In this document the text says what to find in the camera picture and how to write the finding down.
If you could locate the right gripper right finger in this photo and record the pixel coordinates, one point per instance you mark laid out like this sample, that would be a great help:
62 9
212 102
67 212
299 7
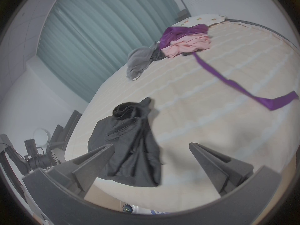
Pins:
218 170

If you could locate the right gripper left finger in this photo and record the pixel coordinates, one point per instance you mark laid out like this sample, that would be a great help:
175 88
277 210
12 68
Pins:
91 167

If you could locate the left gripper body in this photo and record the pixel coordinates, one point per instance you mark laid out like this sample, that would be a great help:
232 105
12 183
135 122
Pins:
43 162

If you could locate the black T-shirt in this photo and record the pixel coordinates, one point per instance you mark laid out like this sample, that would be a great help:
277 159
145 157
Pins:
136 149

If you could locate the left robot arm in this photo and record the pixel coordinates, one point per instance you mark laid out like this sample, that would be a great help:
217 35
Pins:
9 156

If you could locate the bed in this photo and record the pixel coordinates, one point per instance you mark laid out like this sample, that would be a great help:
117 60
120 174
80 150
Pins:
211 90

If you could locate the blue-green curtain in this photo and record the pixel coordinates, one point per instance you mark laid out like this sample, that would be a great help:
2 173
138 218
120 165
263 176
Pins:
117 13
70 62

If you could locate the grey garment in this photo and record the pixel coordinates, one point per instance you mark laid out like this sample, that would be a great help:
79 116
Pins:
138 60

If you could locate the pink garment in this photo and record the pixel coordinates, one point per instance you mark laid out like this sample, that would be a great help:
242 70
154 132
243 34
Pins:
187 46

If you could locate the black patterned garment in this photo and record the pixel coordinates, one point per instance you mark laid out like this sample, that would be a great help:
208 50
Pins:
157 54

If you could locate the purple garment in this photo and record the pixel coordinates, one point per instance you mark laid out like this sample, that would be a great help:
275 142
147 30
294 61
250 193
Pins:
178 33

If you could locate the white printed pillow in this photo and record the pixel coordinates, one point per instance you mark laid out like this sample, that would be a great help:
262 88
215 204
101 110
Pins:
206 19

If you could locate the grey bedside table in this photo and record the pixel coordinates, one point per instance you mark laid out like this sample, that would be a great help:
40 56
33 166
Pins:
182 15

